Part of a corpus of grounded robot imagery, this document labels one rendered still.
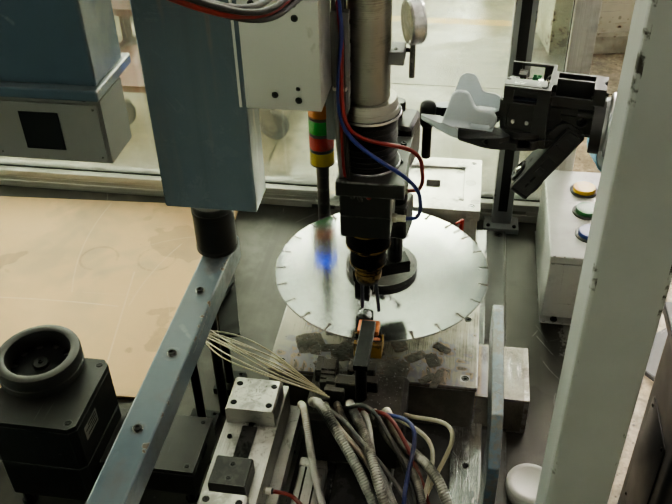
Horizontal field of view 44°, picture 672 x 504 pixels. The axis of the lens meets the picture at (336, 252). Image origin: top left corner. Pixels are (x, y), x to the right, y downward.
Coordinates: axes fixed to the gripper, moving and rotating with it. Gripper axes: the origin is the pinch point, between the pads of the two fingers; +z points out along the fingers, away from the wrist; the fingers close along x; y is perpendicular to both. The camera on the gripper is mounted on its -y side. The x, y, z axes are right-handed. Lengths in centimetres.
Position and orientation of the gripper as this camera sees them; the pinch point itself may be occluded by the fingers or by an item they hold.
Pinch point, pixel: (434, 118)
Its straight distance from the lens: 105.1
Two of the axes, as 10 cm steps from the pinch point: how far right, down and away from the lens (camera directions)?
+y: -0.3, -8.0, -6.1
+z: -9.5, -1.7, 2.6
